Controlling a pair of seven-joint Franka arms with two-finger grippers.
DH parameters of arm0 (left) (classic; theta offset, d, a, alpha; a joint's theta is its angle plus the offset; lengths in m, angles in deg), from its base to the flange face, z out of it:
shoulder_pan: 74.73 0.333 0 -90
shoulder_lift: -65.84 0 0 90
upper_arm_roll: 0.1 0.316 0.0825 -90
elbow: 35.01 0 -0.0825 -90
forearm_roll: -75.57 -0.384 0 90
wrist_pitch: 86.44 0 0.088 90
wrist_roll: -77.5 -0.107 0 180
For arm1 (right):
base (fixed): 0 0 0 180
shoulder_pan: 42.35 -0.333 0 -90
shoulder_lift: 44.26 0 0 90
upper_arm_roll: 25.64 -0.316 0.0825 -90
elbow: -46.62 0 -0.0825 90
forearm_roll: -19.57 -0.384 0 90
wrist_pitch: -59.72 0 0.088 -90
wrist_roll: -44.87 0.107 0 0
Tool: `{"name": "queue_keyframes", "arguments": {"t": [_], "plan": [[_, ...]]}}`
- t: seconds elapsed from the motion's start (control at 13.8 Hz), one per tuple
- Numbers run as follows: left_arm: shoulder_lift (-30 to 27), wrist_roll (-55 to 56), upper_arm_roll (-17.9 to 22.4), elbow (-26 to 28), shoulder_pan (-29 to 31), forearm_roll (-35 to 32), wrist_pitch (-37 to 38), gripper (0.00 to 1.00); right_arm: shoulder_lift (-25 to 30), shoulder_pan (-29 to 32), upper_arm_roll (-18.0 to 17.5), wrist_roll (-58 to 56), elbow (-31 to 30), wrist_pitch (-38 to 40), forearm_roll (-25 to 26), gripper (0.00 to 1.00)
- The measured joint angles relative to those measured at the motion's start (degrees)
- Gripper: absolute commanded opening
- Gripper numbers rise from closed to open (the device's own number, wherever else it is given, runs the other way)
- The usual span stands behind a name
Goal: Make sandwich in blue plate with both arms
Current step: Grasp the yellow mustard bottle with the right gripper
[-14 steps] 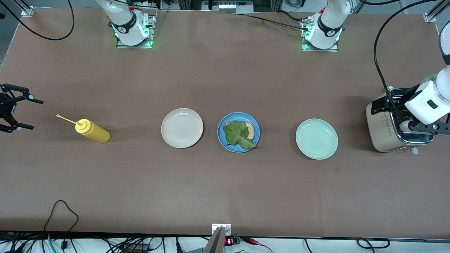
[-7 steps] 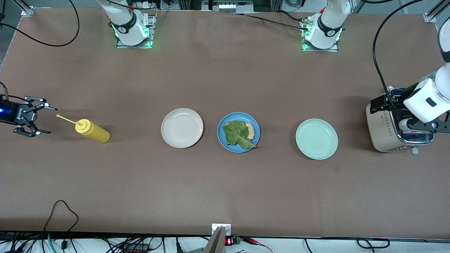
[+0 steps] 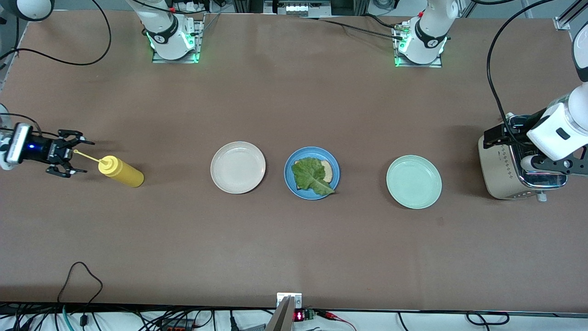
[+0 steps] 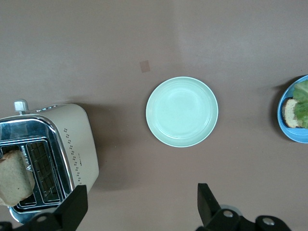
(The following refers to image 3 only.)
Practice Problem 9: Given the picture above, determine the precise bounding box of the yellow mustard squeeze bottle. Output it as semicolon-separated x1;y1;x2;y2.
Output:
73;149;145;188

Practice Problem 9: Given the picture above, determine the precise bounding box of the toasted bread slice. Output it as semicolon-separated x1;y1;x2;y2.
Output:
295;158;335;183

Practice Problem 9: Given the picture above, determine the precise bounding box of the green lettuce leaf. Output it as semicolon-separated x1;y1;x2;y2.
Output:
291;157;336;197

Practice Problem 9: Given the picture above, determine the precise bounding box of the mint green plate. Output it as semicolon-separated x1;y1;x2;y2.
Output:
386;155;442;210

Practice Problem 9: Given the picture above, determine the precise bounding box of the beige plate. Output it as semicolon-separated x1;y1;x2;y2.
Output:
210;141;266;194

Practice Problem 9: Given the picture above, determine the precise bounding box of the blue plate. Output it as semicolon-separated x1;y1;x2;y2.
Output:
284;147;340;200

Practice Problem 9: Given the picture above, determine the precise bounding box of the beige chrome toaster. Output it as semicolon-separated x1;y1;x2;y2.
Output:
478;115;568;202

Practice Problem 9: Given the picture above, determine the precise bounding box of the silver electronics box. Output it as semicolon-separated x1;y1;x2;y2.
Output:
276;0;331;17

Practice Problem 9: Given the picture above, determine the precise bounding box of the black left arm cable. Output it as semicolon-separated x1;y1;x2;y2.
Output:
486;0;554;127

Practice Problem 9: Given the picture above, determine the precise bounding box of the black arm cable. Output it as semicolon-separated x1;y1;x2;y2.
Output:
486;0;554;127
0;0;113;137

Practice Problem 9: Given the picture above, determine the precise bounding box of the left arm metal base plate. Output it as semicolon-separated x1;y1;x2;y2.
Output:
392;23;444;69

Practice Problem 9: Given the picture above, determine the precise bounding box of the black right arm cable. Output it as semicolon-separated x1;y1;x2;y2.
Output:
0;0;113;137

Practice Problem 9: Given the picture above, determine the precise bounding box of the aluminium corner bracket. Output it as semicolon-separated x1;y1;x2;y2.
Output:
554;9;574;31

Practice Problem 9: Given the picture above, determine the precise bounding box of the thin black looped cable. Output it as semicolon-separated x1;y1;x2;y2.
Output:
56;261;104;328

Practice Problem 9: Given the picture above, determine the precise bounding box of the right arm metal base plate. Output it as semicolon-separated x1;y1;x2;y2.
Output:
152;14;205;64

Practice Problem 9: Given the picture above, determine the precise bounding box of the long black base cable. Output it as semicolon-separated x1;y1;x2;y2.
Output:
299;16;407;42

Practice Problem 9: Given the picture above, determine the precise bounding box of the black coiled cable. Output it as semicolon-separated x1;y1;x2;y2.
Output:
466;311;510;326

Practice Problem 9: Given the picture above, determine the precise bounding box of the red clip lead wire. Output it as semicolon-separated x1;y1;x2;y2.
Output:
317;310;357;331

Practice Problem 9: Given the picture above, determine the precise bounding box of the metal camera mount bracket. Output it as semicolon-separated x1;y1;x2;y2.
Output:
266;292;303;331

